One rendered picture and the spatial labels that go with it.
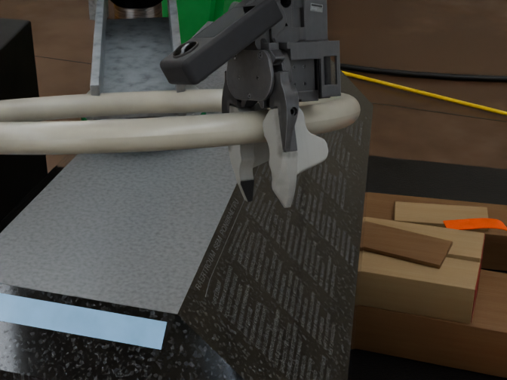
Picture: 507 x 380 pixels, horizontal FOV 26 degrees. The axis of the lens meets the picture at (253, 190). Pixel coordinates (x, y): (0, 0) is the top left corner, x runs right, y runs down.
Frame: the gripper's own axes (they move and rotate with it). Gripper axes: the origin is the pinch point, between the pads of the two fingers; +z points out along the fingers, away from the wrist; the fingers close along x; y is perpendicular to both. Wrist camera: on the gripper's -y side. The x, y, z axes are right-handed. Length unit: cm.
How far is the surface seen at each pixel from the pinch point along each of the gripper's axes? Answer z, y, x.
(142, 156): 5, 32, 80
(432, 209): 34, 149, 130
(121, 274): 19, 13, 54
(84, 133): -6.5, -15.7, 4.3
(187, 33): -15, 127, 216
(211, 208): 12, 33, 60
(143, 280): 19, 15, 51
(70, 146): -5.4, -16.6, 5.3
